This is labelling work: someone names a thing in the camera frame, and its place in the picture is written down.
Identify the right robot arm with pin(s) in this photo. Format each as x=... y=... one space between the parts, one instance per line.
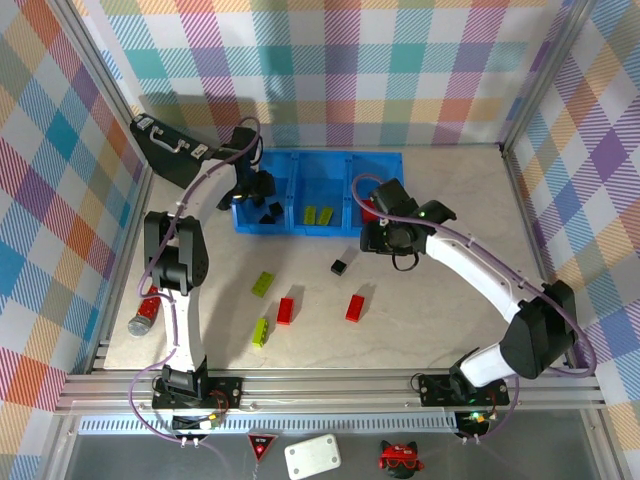
x=475 y=270

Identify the black carrying case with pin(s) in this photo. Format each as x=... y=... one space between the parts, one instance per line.
x=165 y=160

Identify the red glitter tube silver cap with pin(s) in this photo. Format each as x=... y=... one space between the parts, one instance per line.
x=149 y=307

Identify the small circuit board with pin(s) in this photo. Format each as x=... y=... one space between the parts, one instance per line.
x=475 y=416
x=210 y=422

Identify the black cat figure red glasses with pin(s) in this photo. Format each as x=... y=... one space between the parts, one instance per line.
x=400 y=457

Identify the white plastic box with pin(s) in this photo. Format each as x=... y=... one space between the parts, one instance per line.
x=312 y=456

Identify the red triangular stop button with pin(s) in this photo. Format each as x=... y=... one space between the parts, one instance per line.
x=261 y=447

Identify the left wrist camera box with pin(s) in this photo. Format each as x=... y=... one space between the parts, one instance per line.
x=265 y=184

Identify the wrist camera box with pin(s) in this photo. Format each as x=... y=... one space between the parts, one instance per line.
x=265 y=184
x=392 y=197

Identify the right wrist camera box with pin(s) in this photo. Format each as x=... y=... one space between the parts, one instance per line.
x=392 y=197

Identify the aluminium side rail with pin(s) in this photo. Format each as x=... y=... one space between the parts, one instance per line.
x=529 y=225
x=134 y=220

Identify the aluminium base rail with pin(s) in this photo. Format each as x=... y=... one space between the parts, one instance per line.
x=325 y=387

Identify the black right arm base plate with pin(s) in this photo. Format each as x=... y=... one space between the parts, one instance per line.
x=435 y=390

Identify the aluminium frame post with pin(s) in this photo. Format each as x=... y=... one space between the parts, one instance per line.
x=545 y=75
x=100 y=60

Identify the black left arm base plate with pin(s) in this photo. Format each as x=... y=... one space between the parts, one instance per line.
x=227 y=392

